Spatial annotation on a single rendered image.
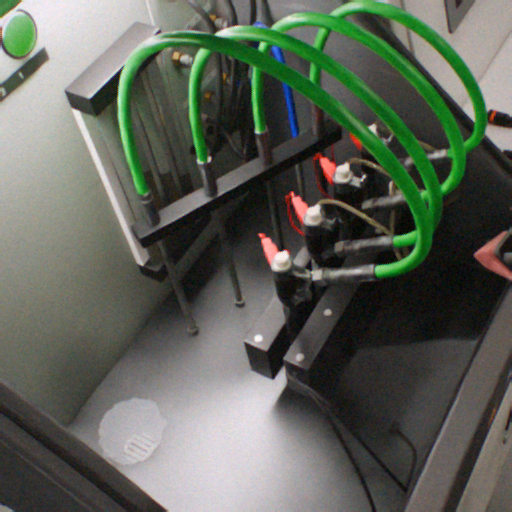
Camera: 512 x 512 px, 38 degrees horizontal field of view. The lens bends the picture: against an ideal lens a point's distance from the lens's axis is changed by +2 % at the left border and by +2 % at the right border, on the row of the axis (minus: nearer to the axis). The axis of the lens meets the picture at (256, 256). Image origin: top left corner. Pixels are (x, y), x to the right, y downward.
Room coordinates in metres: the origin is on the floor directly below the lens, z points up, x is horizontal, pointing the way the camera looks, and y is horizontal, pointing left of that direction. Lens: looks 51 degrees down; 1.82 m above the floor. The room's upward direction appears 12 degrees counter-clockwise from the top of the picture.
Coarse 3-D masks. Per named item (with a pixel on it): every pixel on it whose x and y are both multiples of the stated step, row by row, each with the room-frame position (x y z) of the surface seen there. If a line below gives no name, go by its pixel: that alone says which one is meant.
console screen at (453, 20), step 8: (448, 0) 0.93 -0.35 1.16; (456, 0) 0.94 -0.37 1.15; (464, 0) 0.96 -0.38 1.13; (472, 0) 0.98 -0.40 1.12; (448, 8) 0.93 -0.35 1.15; (456, 8) 0.94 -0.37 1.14; (464, 8) 0.96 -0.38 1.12; (448, 16) 0.92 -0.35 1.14; (456, 16) 0.94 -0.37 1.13; (464, 16) 0.96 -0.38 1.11; (448, 24) 0.92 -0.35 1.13; (456, 24) 0.93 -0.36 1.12
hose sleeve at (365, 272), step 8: (376, 264) 0.48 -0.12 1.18; (328, 272) 0.51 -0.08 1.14; (336, 272) 0.50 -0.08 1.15; (344, 272) 0.49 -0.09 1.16; (352, 272) 0.48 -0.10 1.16; (360, 272) 0.48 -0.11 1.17; (368, 272) 0.47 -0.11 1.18; (328, 280) 0.50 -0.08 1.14; (336, 280) 0.49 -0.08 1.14; (344, 280) 0.49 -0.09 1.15; (352, 280) 0.48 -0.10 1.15; (360, 280) 0.47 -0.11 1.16; (368, 280) 0.47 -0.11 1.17; (376, 280) 0.46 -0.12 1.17
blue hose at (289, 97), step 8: (256, 24) 0.89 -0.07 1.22; (256, 48) 0.90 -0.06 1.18; (272, 48) 0.86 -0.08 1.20; (280, 48) 0.86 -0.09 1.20; (280, 56) 0.85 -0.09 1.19; (288, 88) 0.85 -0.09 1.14; (288, 96) 0.85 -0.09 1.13; (288, 104) 0.85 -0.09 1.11; (288, 112) 0.85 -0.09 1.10; (296, 120) 0.85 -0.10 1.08; (296, 128) 0.84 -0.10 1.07; (296, 136) 0.84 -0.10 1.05
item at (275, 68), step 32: (192, 32) 0.59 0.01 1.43; (128, 64) 0.64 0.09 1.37; (256, 64) 0.54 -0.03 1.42; (128, 96) 0.66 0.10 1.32; (320, 96) 0.50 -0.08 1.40; (128, 128) 0.67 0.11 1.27; (352, 128) 0.48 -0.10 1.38; (128, 160) 0.68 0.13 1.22; (384, 160) 0.46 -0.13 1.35; (416, 192) 0.44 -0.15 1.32; (416, 224) 0.44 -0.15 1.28; (416, 256) 0.44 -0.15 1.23
